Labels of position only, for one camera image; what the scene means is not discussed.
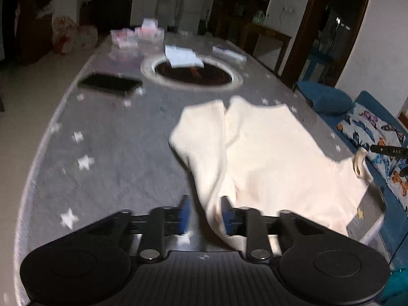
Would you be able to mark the pink tissue box right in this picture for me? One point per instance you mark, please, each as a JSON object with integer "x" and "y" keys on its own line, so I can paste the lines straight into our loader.
{"x": 149, "y": 31}

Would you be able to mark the cream white garment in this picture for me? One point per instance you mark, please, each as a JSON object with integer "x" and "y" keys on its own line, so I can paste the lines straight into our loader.
{"x": 262, "y": 157}

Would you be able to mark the dark wooden side table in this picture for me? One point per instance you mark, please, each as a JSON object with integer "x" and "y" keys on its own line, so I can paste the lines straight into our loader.
{"x": 266, "y": 45}

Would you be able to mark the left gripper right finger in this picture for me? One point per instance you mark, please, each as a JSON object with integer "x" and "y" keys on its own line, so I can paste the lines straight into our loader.
{"x": 253, "y": 226}

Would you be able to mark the round table hotplate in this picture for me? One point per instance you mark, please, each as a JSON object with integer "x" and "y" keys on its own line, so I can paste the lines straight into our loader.
{"x": 215, "y": 76}

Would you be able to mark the pink tissue box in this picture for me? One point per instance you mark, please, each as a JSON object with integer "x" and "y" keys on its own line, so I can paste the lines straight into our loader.
{"x": 149, "y": 31}
{"x": 124, "y": 38}

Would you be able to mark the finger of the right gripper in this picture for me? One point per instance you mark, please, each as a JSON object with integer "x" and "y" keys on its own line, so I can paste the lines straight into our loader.
{"x": 392, "y": 151}

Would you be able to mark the pink floral kids sofa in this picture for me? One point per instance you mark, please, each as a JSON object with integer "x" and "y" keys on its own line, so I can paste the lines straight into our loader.
{"x": 69, "y": 37}

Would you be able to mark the grey star tablecloth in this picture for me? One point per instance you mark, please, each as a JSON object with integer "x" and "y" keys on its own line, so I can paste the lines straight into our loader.
{"x": 96, "y": 180}

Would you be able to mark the white crumpled paper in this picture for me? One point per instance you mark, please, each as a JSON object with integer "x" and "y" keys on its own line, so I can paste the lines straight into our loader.
{"x": 179, "y": 57}

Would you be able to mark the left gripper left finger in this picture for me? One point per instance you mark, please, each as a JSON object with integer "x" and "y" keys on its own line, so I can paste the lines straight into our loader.
{"x": 163, "y": 222}

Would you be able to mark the pink tissue box left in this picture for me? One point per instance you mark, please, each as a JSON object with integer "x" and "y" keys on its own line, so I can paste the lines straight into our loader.
{"x": 124, "y": 38}

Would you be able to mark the blue sofa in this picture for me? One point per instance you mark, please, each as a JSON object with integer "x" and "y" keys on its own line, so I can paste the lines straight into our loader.
{"x": 382, "y": 222}

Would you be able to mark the water dispenser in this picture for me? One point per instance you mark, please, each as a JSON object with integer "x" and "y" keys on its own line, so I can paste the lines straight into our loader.
{"x": 164, "y": 13}

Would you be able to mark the blue pillow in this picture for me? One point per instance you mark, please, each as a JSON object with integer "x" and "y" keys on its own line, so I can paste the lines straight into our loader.
{"x": 324, "y": 99}

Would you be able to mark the butterfly pattern cushion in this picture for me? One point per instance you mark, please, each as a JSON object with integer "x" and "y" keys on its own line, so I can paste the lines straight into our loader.
{"x": 364, "y": 129}

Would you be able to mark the black smartphone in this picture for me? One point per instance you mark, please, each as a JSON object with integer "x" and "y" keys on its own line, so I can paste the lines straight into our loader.
{"x": 112, "y": 84}

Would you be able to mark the white refrigerator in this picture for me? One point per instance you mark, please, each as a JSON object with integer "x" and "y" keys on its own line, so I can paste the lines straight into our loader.
{"x": 190, "y": 15}

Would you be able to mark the flat white box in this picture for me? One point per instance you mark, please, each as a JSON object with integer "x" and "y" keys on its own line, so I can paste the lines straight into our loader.
{"x": 229, "y": 54}

